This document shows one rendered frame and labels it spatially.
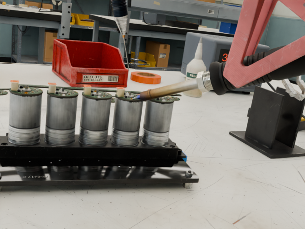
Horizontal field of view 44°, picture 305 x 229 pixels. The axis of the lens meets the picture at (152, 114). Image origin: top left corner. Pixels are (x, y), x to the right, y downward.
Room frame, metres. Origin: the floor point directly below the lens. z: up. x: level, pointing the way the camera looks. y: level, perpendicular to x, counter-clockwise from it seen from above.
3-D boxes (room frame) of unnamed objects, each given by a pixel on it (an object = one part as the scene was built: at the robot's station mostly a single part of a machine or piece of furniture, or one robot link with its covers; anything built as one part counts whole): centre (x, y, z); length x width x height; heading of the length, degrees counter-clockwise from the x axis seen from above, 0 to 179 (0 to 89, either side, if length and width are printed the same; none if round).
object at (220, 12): (3.14, -0.28, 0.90); 1.30 x 0.06 x 0.12; 120
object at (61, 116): (0.29, 0.07, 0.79); 0.02 x 0.02 x 0.05
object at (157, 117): (0.32, -0.01, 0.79); 0.02 x 0.02 x 0.05
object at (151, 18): (3.10, 0.09, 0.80); 0.15 x 0.12 x 0.10; 49
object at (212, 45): (0.77, -0.12, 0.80); 0.15 x 0.12 x 0.10; 17
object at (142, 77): (0.71, 0.02, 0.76); 0.06 x 0.06 x 0.01
